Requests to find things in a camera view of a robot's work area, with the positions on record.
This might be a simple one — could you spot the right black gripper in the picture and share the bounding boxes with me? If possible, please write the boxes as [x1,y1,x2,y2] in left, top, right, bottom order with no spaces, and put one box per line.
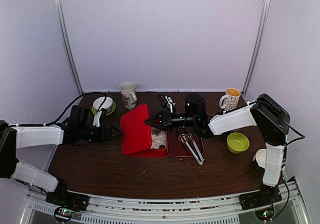
[145,108,198,131]

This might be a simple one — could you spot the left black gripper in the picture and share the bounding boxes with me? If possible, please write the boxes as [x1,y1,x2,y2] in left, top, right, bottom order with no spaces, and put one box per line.
[77,123,123,143]

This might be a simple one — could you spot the red tin lid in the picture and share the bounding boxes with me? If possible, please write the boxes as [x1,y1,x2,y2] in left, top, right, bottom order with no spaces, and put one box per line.
[120,104,152,158]

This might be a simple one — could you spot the red tin box base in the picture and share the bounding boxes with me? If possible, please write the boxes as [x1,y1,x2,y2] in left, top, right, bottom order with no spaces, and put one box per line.
[129,133,167,158]

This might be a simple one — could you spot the metal serving tongs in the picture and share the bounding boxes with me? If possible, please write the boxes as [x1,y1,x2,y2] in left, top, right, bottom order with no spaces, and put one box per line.
[184,133,204,166]

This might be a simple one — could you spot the red chocolate tray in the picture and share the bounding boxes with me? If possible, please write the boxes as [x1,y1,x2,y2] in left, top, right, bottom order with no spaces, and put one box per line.
[167,128,205,158]

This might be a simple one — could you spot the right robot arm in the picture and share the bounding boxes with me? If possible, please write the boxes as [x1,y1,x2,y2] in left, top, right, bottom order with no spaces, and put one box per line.
[145,93,291,205]

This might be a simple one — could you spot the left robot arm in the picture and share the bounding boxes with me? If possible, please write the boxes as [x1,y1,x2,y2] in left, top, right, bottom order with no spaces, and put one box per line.
[0,105,122,206]

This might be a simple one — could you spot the white paper cupcake liners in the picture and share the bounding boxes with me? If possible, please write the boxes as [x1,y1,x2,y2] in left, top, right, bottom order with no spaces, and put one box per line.
[151,128,167,149]

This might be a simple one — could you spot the green saucer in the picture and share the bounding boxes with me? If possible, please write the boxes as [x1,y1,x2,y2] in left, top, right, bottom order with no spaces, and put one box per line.
[91,102,116,116]

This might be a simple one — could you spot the white bowl on saucer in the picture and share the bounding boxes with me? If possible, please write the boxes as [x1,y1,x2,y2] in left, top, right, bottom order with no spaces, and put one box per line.
[92,96,113,112]

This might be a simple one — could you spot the tall white patterned mug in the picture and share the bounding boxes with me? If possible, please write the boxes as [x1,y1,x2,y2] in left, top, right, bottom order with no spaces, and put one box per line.
[119,81,137,109]

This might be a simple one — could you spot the white mug yellow inside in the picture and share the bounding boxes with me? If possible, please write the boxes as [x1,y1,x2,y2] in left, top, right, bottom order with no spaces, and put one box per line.
[219,88,241,111]

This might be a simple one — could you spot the lime green bowl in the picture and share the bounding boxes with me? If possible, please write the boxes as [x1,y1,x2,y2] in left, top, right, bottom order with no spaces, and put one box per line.
[226,132,250,154]

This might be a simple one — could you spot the dark bowl white inside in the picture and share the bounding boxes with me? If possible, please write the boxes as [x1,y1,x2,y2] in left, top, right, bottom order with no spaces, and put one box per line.
[252,149,267,173]

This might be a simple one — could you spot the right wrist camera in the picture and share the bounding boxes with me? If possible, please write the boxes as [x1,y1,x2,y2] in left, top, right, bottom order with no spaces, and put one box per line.
[157,94,177,113]

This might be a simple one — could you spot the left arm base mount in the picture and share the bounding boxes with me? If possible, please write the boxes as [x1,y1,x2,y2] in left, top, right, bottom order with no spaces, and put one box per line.
[45,192,90,212]

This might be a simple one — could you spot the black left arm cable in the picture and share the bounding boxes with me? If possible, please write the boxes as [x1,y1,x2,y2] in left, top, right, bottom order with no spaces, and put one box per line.
[42,91,112,127]

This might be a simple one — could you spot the front aluminium rail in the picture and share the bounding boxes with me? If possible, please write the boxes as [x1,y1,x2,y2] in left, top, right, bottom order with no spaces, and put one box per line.
[19,181,311,224]

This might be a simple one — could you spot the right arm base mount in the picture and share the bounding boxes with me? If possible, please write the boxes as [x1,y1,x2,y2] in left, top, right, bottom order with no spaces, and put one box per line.
[238,192,282,211]

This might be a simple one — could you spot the left aluminium frame post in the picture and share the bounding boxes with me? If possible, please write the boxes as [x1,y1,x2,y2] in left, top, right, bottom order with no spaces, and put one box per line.
[54,0,84,94]

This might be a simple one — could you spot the aluminium frame post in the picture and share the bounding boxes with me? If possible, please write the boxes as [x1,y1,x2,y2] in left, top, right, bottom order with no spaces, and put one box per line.
[54,0,84,94]
[242,0,272,100]

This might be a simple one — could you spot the right aluminium frame post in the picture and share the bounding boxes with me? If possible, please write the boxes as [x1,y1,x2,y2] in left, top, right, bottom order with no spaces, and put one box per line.
[242,0,272,100]

